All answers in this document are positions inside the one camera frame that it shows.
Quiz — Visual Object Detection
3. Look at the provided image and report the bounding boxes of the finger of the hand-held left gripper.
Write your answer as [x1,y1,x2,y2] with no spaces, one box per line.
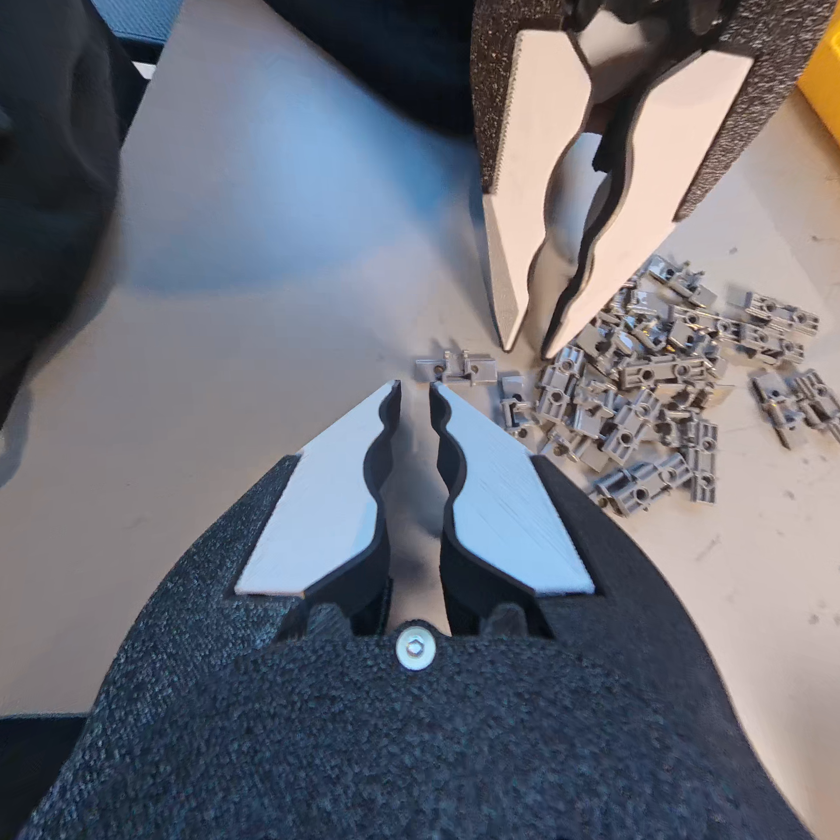
[540,51,754,360]
[483,30,594,351]

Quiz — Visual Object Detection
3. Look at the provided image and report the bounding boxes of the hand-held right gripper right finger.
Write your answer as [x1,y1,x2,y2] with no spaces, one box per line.
[429,381,596,598]

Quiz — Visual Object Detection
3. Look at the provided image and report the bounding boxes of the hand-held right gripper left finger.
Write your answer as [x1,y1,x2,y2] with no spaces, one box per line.
[233,380,403,600]

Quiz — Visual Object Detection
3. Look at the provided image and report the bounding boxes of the yellow plastic bin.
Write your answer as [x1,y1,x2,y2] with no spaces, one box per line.
[797,0,840,141]

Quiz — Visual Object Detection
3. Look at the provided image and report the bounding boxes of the pile of grey track links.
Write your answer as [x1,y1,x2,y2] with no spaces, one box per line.
[500,254,840,520]

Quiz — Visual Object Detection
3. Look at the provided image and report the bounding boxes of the person's left forearm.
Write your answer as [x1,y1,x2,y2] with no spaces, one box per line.
[263,0,477,138]

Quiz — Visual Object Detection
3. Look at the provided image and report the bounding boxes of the grey desk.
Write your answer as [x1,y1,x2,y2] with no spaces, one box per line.
[0,0,840,840]

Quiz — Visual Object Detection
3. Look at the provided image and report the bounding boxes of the person's black hooded sweater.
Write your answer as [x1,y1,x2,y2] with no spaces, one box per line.
[0,0,161,434]

